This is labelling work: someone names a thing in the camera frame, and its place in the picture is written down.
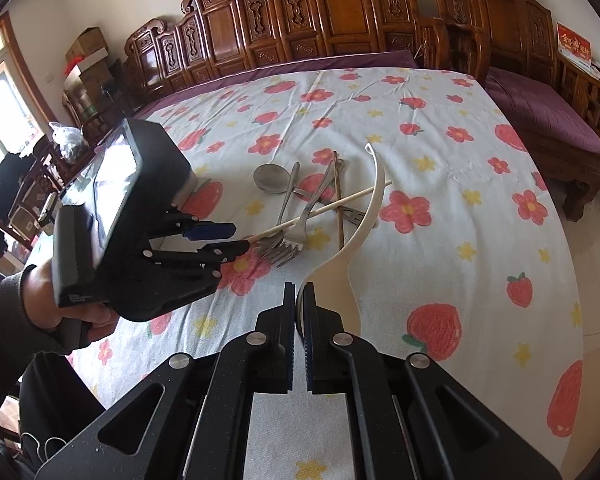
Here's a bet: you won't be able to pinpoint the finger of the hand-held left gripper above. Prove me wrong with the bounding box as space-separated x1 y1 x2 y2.
150 204 238 242
142 240 252 281

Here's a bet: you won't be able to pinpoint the white ladle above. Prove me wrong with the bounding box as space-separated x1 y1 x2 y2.
297 142 387 343

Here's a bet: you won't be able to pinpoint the stacked cardboard boxes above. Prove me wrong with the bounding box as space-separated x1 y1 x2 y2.
62 60 126 126

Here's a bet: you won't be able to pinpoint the wooden dining chair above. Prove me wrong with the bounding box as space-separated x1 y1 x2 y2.
10 135 81 261

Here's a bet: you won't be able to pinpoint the purple sofa cushion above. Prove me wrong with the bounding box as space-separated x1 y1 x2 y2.
140 50 421 111

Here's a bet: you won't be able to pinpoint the white cable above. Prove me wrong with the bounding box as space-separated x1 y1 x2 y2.
20 431 67 462

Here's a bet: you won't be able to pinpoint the red desk calendar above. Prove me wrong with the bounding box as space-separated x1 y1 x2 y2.
556 22 593 73

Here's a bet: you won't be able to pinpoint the person's left forearm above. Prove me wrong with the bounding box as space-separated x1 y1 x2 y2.
0 265 61 356

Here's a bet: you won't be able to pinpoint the brown cardboard box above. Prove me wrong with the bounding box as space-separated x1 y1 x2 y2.
65 27 110 63

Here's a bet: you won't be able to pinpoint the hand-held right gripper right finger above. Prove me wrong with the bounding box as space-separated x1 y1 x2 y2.
300 282 563 480

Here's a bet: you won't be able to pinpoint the person's left hand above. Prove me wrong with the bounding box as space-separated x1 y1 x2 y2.
25 262 116 343

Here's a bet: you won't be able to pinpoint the carved wooden sofa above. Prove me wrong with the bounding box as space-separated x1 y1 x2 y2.
122 0 451 108

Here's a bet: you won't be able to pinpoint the purple armchair cushion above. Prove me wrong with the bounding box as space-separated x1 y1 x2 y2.
485 67 600 156

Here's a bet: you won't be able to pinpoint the person's dark clothing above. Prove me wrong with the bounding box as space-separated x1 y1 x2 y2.
0 345 106 480

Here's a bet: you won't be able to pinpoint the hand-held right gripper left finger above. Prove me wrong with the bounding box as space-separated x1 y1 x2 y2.
35 281 297 480

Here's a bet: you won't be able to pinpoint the wooden framed sliding door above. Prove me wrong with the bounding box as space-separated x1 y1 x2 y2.
0 12 46 161

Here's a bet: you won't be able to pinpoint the clear plastic bag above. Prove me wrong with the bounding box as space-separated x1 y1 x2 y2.
47 121 83 161

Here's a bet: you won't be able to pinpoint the floral tablecloth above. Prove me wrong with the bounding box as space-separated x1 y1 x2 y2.
22 67 586 480

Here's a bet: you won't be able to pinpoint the carved wooden armchair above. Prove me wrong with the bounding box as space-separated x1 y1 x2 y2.
430 0 600 221

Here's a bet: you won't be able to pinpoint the black clothing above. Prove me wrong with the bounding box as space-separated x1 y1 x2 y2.
0 152 36 261

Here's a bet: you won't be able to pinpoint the light wooden chopstick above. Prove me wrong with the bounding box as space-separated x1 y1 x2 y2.
247 180 393 240

